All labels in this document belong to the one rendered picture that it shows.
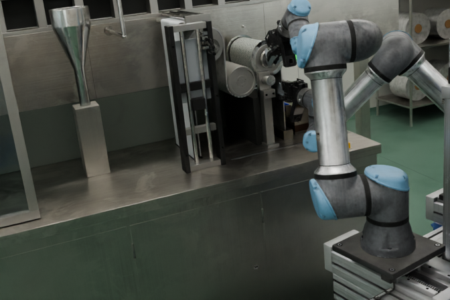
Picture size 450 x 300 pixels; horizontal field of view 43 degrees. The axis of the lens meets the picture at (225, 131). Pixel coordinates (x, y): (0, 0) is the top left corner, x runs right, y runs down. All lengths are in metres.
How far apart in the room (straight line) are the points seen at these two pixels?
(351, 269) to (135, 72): 1.24
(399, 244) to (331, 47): 0.56
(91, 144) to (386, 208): 1.13
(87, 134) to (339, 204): 1.04
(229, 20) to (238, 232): 0.96
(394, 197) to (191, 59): 0.89
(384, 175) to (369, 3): 1.47
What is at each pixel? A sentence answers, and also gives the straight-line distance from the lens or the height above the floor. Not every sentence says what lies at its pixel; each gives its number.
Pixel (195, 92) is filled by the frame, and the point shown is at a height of 1.19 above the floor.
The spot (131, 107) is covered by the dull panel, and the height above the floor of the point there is 1.07.
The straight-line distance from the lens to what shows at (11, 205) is 1.94.
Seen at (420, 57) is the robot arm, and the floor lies 1.26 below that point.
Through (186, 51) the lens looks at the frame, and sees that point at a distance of 2.04.
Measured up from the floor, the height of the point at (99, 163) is 0.95.
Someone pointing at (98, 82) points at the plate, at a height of 1.20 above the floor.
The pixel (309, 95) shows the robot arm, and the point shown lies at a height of 1.14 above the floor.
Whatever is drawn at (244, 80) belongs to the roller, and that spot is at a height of 1.18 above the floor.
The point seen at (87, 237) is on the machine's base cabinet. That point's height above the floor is 0.81.
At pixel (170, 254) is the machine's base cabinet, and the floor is 0.67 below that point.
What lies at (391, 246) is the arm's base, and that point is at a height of 0.85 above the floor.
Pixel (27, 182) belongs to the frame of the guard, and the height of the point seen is 1.03.
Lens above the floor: 1.64
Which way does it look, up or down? 17 degrees down
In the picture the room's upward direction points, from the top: 6 degrees counter-clockwise
